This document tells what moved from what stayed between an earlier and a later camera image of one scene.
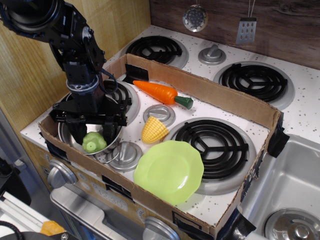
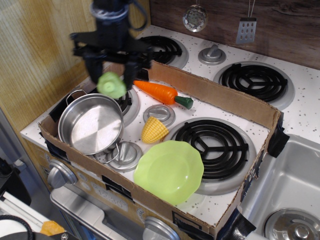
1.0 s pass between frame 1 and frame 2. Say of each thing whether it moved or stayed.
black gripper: moved
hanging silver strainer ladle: stayed
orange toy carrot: stayed
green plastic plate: stayed
